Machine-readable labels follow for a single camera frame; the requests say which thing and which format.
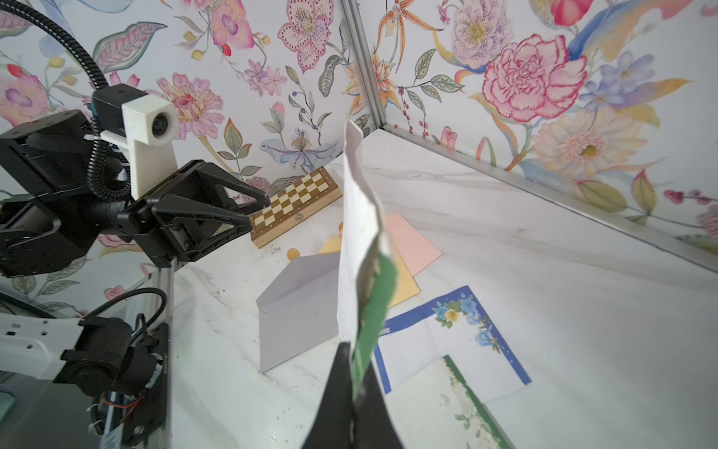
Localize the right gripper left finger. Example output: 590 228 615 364
302 342 353 449

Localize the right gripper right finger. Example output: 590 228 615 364
355 365 403 449

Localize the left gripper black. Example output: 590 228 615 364
1 110 270 278

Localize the grey envelope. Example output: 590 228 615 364
256 253 340 372

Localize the blue floral letter paper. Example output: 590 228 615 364
375 285 531 403

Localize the green floral letter paper top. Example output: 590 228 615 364
337 121 398 397

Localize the green floral letter paper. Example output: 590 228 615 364
337 121 398 397
385 355 512 449

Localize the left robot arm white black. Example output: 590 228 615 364
1 101 269 447

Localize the green floral letter paper lower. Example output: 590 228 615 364
385 355 512 449

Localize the yellow envelope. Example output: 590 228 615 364
316 234 422 309

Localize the pink envelope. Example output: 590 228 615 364
385 213 442 276

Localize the wooden chessboard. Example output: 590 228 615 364
251 168 342 248

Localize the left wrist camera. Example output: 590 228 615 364
92 83 180 199

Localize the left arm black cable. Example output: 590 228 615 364
0 0 133 203

